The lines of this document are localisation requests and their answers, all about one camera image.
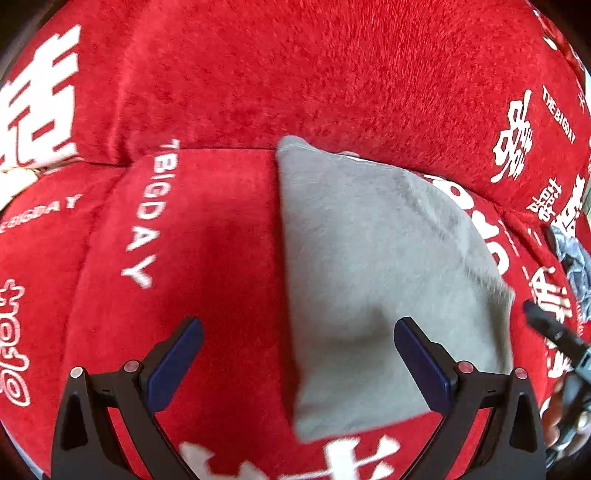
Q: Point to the red printed blanket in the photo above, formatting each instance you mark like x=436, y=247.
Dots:
x=231, y=115

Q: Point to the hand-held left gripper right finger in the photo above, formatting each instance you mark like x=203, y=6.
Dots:
x=422, y=360

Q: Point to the person's right hand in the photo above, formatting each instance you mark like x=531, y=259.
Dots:
x=561, y=406

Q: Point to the grey small sweater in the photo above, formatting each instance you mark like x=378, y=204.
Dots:
x=378, y=286

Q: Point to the beige cloth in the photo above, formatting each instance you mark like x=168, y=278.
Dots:
x=16, y=177

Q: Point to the blue-grey cloth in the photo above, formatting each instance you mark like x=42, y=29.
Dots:
x=575, y=263

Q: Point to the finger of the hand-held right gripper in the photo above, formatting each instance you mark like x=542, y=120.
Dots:
x=554, y=330

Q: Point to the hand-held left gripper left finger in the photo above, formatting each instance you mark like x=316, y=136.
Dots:
x=178, y=355

